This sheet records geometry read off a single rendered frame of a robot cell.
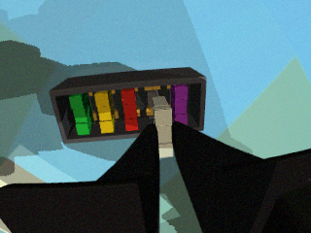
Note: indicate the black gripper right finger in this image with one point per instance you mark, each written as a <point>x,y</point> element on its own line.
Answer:
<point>231,190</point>

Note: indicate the purple fuse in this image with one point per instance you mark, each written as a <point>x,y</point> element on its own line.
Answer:
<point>179,97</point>

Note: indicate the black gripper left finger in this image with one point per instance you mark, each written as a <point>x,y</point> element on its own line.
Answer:
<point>124,200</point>

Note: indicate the red fuse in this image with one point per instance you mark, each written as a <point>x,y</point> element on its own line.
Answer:
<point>128,101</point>

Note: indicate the dark grey fuse block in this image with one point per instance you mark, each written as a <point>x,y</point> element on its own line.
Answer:
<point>89,108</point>

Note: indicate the cream square tray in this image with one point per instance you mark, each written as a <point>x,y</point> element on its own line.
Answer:
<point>11,173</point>

